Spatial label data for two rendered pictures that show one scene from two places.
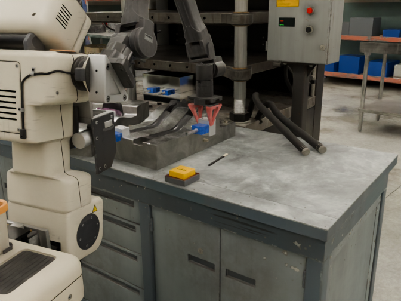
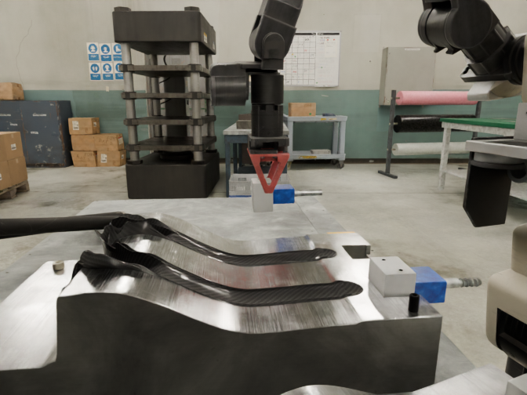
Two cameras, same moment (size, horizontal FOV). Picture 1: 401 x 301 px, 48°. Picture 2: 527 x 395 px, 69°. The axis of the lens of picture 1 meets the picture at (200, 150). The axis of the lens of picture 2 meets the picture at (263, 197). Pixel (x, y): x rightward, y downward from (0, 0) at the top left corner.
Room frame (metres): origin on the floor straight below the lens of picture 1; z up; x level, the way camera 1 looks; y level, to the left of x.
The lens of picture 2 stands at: (1.95, 0.49, 1.10)
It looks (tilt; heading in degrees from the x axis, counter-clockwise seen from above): 14 degrees down; 228
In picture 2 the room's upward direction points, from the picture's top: straight up
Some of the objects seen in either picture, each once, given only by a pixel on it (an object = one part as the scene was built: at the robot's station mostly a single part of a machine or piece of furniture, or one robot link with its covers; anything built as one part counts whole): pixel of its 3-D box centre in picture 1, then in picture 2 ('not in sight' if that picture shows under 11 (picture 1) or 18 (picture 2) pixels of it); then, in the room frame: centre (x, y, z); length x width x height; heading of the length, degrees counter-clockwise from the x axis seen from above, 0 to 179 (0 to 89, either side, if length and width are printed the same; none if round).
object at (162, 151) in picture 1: (173, 129); (203, 288); (1.70, 0.10, 0.87); 0.50 x 0.26 x 0.14; 144
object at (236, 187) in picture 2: not in sight; (259, 184); (-0.59, -2.36, 0.28); 0.61 x 0.41 x 0.15; 137
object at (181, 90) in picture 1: (188, 84); not in sight; (2.66, 0.07, 0.87); 0.50 x 0.27 x 0.17; 144
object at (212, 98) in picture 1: (204, 90); (267, 125); (1.47, -0.02, 1.06); 0.10 x 0.07 x 0.07; 54
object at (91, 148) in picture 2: not in sight; (98, 142); (-0.44, -6.45, 0.42); 0.86 x 0.33 x 0.83; 137
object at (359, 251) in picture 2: (142, 144); (361, 262); (1.49, 0.20, 0.87); 0.05 x 0.05 x 0.04; 54
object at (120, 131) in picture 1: (111, 137); (428, 284); (1.52, 0.31, 0.89); 0.13 x 0.05 x 0.05; 143
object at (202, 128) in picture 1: (198, 129); (287, 193); (1.44, 0.01, 0.94); 0.13 x 0.05 x 0.05; 143
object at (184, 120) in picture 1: (169, 117); (214, 255); (1.69, 0.12, 0.92); 0.35 x 0.16 x 0.09; 144
